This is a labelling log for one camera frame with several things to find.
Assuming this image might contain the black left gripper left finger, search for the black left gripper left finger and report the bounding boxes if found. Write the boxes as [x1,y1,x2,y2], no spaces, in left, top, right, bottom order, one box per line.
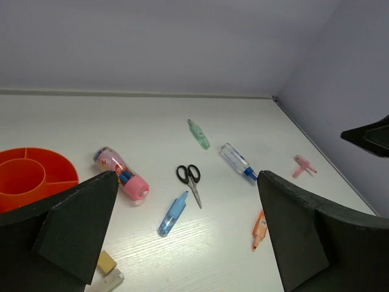
[1,171,119,291]

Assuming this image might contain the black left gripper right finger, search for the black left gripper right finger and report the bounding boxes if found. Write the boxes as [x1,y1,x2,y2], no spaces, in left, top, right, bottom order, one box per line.
[257,170,388,291]

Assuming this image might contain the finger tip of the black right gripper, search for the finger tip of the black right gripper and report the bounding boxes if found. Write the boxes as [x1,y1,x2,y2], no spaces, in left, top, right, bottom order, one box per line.
[340,116,389,158]

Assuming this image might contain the pink cap crayon bottle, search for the pink cap crayon bottle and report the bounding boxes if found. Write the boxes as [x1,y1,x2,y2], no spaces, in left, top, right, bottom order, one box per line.
[93,146,150,206]

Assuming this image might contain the clear glue bottle blue cap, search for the clear glue bottle blue cap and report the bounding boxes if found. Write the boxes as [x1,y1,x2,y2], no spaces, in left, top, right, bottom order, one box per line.
[219,143,258,181]

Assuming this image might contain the black handled scissors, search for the black handled scissors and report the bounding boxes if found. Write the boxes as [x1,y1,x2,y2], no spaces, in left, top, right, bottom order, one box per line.
[176,164,202,209]

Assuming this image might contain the tan eraser block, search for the tan eraser block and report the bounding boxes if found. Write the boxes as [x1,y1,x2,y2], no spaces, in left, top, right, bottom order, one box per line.
[97,250,117,276]

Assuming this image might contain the orange highlighter pen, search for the orange highlighter pen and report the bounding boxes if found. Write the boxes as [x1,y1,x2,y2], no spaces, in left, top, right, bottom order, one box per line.
[252,210,267,250]

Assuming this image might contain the grey white eraser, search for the grey white eraser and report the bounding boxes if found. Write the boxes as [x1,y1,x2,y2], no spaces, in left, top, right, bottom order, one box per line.
[86,268,125,292]

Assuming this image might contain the pink highlighter pen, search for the pink highlighter pen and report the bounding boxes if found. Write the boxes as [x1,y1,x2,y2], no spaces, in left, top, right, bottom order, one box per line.
[292,155,317,178]

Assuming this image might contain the orange round desk organizer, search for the orange round desk organizer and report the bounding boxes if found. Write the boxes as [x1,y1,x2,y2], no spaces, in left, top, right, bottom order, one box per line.
[1,147,79,213]

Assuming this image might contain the blue highlighter pen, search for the blue highlighter pen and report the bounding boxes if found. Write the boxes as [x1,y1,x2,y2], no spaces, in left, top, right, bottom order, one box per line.
[157,191,188,237]

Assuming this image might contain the green highlighter pen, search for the green highlighter pen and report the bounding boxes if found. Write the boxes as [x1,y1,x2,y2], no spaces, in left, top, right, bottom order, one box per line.
[187,119,210,150]

